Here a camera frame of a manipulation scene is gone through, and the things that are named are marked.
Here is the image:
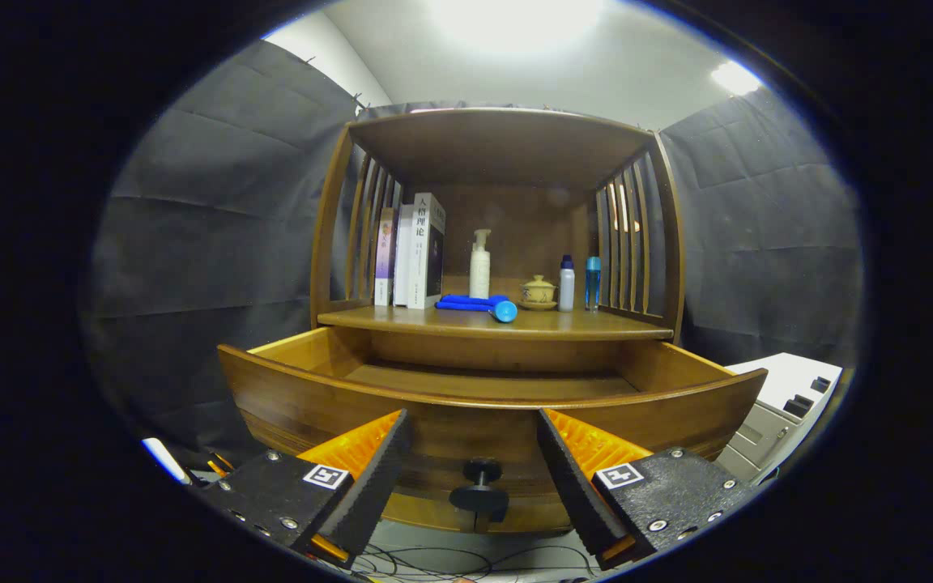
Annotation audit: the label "purple book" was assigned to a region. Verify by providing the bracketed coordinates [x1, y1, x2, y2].
[374, 207, 397, 307]

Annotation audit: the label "yellow lidded tea bowl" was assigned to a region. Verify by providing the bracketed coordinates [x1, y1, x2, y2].
[518, 274, 558, 312]

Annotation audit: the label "wooden countertop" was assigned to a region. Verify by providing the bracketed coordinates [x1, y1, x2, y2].
[317, 300, 674, 341]

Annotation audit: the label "ceiling strip lamp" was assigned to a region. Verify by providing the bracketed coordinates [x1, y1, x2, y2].
[709, 61, 763, 96]

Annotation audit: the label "white pump bottle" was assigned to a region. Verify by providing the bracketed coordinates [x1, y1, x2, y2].
[469, 229, 492, 300]

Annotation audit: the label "floor cables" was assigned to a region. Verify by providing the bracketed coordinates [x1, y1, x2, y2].
[305, 541, 605, 583]

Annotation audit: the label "blue and white cosmetic tube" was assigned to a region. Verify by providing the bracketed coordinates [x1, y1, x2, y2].
[435, 299, 518, 324]

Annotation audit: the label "wooden cabinet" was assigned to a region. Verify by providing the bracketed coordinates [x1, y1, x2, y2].
[310, 107, 686, 349]

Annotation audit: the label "black drawer knob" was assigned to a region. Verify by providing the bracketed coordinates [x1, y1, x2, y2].
[449, 457, 510, 523]

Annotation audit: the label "wooden drawer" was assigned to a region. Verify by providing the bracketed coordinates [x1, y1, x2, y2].
[217, 326, 769, 535]

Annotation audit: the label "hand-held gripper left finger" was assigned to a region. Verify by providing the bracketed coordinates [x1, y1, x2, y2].
[191, 409, 412, 568]

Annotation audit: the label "blue folded cloth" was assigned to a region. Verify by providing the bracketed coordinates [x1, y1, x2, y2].
[438, 294, 509, 313]

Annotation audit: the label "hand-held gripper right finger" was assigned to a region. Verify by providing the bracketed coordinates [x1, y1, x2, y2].
[536, 408, 763, 572]

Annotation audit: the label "thin white book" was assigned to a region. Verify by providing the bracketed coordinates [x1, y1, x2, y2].
[393, 203, 415, 307]

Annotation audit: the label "white bottle with dark cap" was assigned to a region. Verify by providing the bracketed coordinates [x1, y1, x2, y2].
[558, 255, 577, 313]

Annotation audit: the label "thick white and black book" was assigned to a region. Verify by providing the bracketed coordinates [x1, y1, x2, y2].
[407, 193, 446, 310]

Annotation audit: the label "white plastic storage unit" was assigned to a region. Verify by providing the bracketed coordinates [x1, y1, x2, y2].
[714, 352, 844, 487]

